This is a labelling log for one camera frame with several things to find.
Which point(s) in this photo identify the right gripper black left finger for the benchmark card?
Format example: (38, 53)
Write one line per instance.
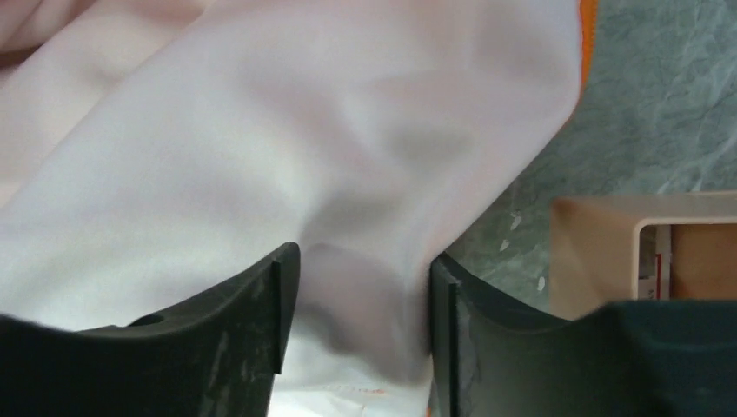
(214, 354)

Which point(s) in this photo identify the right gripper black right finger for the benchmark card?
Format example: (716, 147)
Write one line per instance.
(496, 356)

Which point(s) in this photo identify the orange jacket with pink lining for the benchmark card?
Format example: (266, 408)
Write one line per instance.
(151, 149)

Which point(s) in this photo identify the peach plastic file organizer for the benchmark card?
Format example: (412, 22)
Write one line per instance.
(628, 247)

